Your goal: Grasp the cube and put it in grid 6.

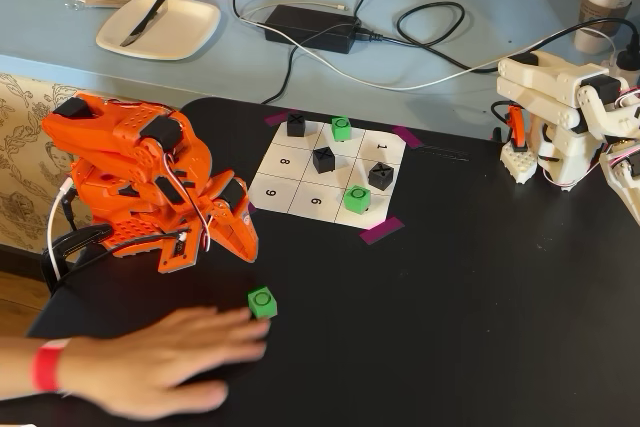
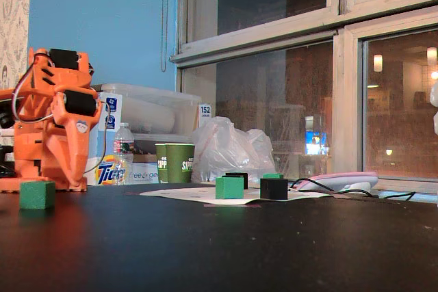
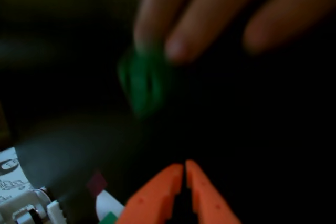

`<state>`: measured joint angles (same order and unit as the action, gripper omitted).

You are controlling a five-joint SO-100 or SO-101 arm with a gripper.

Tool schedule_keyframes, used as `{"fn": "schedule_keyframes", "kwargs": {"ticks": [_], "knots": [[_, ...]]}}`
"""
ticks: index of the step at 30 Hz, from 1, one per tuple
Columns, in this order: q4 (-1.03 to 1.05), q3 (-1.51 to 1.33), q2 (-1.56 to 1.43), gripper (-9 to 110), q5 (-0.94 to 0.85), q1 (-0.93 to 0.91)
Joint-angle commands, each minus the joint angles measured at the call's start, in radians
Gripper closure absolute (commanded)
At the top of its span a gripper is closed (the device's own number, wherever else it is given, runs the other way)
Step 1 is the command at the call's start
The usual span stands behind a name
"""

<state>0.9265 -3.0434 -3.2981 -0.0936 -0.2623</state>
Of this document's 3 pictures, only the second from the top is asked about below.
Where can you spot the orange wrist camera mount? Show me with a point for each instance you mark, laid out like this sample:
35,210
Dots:
5,117

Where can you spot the clear plastic storage bin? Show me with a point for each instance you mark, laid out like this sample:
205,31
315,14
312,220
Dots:
154,107

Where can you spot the white plastic tray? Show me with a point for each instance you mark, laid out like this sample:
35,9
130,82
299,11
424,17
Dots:
342,186

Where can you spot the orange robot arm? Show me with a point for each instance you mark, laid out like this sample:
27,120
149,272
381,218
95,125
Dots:
31,155

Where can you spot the white box with 152 label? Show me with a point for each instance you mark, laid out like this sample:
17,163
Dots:
205,114

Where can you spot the clear plastic water bottle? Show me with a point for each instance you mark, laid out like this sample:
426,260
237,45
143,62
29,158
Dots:
124,148

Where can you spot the white window frame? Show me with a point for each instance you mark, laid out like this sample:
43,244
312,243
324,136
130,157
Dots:
273,27

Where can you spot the translucent plastic bag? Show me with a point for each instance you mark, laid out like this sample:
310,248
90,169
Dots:
226,148

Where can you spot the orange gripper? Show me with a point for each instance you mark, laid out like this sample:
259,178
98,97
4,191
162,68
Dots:
70,127

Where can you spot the Tide detergent box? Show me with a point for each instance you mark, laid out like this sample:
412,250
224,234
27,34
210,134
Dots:
143,174

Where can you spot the pink pencil case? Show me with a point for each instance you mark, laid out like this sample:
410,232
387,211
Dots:
338,177

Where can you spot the green cube with circle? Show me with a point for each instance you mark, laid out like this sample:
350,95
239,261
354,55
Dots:
273,176
229,187
37,195

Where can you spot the black cube with cross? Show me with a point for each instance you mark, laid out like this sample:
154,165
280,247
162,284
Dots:
273,189
239,177

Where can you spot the white paper grid sheet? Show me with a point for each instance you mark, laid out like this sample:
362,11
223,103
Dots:
178,194

